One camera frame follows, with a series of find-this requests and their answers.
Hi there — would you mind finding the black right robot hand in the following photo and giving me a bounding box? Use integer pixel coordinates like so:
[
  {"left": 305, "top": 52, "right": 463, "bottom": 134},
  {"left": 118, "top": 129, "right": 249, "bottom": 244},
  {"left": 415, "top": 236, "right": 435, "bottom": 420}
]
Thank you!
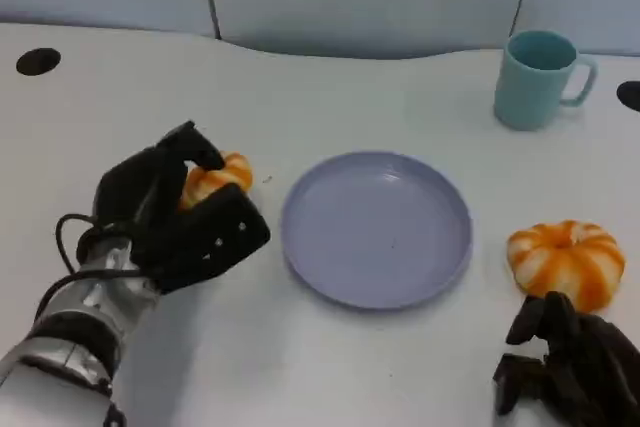
[{"left": 492, "top": 290, "right": 640, "bottom": 427}]

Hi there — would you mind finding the pale green mug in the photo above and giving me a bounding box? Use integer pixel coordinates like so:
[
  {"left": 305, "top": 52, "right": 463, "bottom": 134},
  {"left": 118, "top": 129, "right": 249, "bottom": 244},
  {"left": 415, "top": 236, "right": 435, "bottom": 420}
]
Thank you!
[{"left": 493, "top": 29, "right": 599, "bottom": 132}]

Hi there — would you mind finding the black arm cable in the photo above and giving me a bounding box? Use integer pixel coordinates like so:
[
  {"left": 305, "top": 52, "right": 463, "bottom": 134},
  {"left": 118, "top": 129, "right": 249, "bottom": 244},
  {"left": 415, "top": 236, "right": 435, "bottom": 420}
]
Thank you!
[{"left": 34, "top": 213, "right": 151, "bottom": 328}]

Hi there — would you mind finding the black table cable hole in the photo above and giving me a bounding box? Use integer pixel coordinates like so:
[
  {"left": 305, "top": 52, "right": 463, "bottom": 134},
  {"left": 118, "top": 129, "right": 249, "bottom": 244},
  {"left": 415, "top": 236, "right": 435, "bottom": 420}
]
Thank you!
[
  {"left": 15, "top": 47, "right": 62, "bottom": 77},
  {"left": 615, "top": 80, "right": 640, "bottom": 112}
]

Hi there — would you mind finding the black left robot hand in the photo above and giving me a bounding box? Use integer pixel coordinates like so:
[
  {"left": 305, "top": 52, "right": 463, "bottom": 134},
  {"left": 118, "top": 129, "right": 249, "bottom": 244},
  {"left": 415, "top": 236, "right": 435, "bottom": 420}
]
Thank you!
[{"left": 92, "top": 120, "right": 272, "bottom": 294}]

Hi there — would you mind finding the small orange white bread roll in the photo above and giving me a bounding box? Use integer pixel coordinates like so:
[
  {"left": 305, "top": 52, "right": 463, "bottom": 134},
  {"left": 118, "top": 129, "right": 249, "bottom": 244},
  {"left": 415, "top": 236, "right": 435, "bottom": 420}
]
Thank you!
[{"left": 178, "top": 150, "right": 254, "bottom": 212}]

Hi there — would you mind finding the lilac plate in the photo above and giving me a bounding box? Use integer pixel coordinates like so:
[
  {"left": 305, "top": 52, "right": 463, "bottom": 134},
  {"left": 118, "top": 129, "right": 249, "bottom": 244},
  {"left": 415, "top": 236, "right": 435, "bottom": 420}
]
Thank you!
[{"left": 279, "top": 150, "right": 474, "bottom": 312}]

